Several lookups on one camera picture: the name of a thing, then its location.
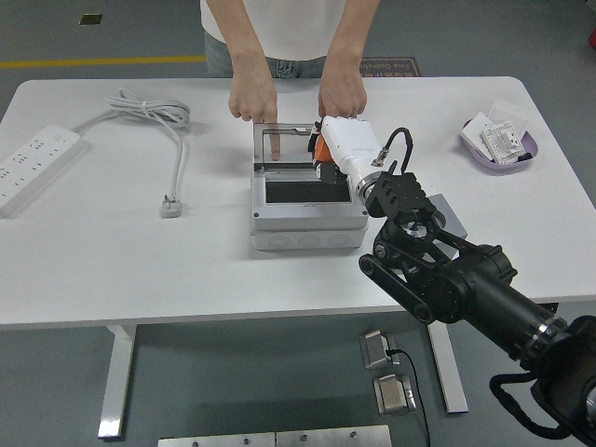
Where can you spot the person's left hand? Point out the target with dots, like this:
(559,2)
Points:
(342,98)

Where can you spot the person's right hand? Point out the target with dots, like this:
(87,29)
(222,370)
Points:
(253,100)

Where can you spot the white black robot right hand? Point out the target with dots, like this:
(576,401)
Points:
(354,139)

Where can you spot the orange cylindrical battery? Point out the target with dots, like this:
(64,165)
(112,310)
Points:
(322,149)

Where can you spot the transparent hinged box lid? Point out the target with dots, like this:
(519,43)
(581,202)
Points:
(288,144)

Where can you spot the grey plastic junction box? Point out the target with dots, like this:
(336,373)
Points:
(298,221)

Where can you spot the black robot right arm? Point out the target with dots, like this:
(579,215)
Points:
(465,279)

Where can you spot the person's left forearm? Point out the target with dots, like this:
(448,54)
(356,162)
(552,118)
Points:
(349,37)

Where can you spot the person's right forearm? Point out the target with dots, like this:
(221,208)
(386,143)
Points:
(242,42)

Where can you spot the plain white card box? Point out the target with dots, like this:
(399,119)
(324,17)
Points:
(475,132)

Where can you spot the brown floor sign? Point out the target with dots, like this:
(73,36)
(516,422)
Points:
(396,67)

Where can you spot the person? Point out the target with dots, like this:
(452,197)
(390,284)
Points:
(293,28)

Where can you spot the grey cube holder block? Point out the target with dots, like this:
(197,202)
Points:
(451,214)

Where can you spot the white printed socket panel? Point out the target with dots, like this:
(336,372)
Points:
(503,142)

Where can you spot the clear plastic packet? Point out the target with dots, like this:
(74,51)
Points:
(510,112)

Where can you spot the yellow floor tape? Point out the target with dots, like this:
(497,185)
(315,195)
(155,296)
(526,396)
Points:
(93,61)

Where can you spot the small black part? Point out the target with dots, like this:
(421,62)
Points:
(525,157)

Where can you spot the purple plastic tray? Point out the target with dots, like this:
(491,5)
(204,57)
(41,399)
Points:
(531,142)

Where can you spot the small brass floor plate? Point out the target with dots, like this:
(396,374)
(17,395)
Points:
(90,19)

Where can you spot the silver foot pedal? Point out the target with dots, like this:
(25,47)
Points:
(393,396)
(375,351)

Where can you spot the white power strip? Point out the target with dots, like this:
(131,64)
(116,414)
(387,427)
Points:
(32,167)

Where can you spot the white table leg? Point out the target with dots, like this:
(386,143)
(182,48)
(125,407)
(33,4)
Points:
(116,377)
(449,372)

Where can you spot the red object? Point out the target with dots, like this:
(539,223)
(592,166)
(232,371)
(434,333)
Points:
(592,42)

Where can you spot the black table control panel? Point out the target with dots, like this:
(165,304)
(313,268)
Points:
(551,307)

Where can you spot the grey metal plate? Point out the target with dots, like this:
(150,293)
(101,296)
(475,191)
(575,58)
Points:
(214,441)
(333,437)

